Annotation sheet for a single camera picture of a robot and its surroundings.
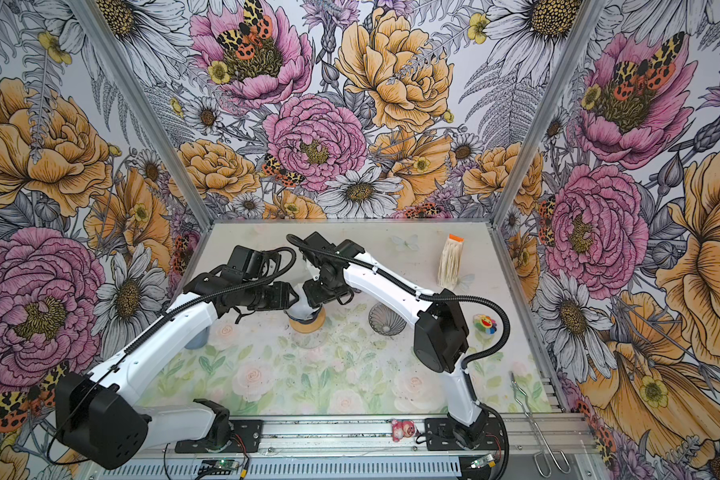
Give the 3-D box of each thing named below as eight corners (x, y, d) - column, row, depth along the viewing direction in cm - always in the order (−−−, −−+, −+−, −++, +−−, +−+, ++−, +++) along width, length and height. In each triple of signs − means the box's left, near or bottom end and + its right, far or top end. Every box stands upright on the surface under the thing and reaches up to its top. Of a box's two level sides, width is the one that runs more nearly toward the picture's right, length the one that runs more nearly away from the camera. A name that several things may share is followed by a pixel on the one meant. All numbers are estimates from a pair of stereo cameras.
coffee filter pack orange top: (435, 286, 104) (441, 266, 95) (440, 254, 113) (446, 233, 105) (453, 290, 103) (461, 270, 94) (457, 258, 112) (464, 237, 104)
